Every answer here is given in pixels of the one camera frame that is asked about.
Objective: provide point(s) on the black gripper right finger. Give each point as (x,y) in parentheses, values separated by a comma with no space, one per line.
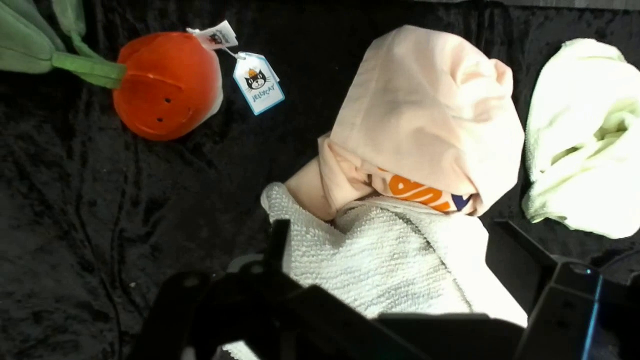
(573,313)

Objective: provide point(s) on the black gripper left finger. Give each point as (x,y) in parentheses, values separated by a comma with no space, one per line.
(266,321)

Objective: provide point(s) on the large white towel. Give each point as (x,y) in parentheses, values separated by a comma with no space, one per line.
(387,266)

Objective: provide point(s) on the red plush radish toy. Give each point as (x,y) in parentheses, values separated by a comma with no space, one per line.
(166,86)

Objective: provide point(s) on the light green cloth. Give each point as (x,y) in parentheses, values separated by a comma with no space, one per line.
(586,133)

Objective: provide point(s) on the black tablecloth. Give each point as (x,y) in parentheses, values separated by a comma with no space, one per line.
(80,221)

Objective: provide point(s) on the white paper hang tag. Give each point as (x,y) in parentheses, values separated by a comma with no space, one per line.
(258,82)

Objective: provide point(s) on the peach cloth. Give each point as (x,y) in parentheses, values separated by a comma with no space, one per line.
(427,112)

